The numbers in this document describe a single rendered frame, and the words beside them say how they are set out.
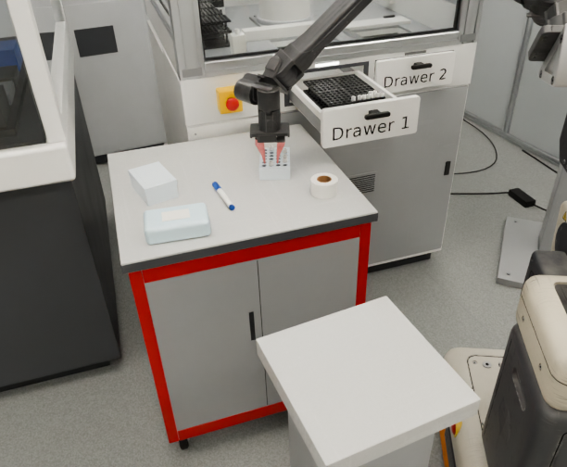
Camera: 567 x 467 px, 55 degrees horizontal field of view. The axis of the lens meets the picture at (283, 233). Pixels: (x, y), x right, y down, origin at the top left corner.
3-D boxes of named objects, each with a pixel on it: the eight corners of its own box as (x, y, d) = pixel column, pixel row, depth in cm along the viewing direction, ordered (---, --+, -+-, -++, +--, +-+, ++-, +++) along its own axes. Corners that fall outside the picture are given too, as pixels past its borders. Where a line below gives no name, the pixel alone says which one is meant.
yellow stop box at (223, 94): (244, 112, 169) (242, 89, 165) (220, 115, 167) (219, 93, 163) (239, 107, 173) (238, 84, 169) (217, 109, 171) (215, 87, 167)
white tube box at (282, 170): (290, 179, 149) (290, 167, 147) (259, 180, 149) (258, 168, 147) (289, 158, 159) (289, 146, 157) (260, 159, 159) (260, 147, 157)
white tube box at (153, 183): (179, 196, 143) (176, 179, 140) (147, 207, 139) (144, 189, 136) (161, 177, 152) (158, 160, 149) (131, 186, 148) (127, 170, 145)
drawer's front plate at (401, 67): (451, 83, 191) (456, 51, 184) (375, 94, 184) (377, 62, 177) (448, 82, 192) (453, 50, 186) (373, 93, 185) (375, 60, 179)
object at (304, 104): (409, 126, 158) (410, 106, 155) (325, 140, 152) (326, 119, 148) (352, 82, 190) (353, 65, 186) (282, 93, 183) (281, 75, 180)
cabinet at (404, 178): (443, 261, 240) (473, 83, 195) (212, 316, 216) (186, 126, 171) (354, 167, 316) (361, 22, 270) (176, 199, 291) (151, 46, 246)
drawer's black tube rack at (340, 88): (384, 117, 163) (385, 96, 160) (328, 126, 159) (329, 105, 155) (353, 93, 181) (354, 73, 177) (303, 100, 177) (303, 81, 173)
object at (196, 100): (470, 83, 195) (477, 42, 187) (185, 126, 171) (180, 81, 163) (359, 22, 270) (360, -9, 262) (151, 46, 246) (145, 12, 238)
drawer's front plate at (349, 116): (416, 132, 158) (421, 95, 152) (322, 148, 151) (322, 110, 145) (413, 131, 159) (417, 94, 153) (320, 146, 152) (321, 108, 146)
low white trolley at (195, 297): (361, 410, 178) (378, 211, 135) (170, 466, 163) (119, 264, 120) (302, 297, 223) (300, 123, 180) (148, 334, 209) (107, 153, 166)
